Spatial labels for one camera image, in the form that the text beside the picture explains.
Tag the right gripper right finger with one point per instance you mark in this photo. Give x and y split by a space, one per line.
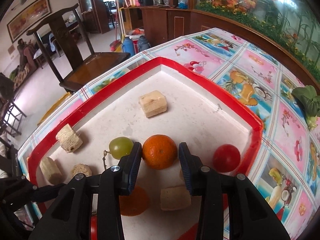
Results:
193 170

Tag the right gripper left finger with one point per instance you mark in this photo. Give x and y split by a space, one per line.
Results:
130 166

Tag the green grape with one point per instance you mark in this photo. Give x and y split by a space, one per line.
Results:
120 146

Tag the small orange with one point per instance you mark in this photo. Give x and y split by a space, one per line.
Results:
159 152
135 203

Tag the red cherry tomato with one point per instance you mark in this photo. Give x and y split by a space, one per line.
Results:
226 158

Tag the large corn cob piece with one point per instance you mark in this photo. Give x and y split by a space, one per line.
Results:
68 139

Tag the yellow tray of fruits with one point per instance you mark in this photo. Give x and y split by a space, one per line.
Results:
54 107

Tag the red rimmed white tray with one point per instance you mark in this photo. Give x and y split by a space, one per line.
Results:
225 197

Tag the colourful fruit print tablecloth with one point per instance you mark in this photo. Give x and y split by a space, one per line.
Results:
220 89

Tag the blue thermos flask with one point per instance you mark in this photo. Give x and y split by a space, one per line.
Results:
128 46

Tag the grey thermos flask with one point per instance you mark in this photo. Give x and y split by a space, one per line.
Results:
143 43

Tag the green leafy cabbage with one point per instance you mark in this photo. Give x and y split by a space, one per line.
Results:
309 100

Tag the dark wooden chair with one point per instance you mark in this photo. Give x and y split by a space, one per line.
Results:
83 70

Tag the flower glass screen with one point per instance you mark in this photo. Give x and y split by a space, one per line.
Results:
290 23

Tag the framed wall painting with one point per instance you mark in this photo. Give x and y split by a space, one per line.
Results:
30 15

